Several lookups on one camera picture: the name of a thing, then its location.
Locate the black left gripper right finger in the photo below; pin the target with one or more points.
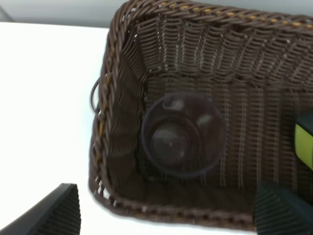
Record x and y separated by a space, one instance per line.
278 211

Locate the translucent mauve plastic cup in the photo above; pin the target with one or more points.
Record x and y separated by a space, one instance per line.
183 134

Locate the dark green pump bottle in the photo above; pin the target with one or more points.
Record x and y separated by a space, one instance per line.
303 138

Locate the dark brown wicker basket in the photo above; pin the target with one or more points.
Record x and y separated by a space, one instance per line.
256 66

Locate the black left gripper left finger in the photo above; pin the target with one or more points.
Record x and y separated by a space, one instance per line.
56 214

